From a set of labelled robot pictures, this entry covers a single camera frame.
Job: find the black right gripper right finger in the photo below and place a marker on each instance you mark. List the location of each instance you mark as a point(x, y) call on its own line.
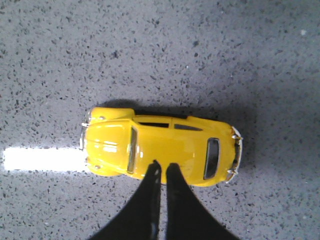
point(187, 219)

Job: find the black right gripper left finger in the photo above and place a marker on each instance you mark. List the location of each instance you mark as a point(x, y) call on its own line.
point(139, 218)

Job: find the yellow toy beetle car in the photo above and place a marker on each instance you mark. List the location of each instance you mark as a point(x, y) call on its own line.
point(117, 141)

